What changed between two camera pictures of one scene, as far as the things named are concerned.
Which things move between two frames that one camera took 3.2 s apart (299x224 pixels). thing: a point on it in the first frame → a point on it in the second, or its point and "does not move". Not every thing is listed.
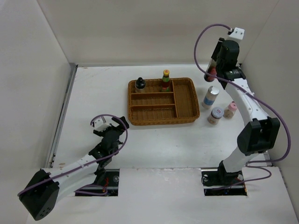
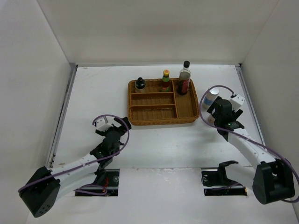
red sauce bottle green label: [165, 82] does not move
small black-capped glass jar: [140, 84] does not move
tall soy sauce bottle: [211, 69] → [184, 79]
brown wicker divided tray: [181, 104] does not move
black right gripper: [217, 48] → [236, 114]
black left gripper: [121, 124] does not move
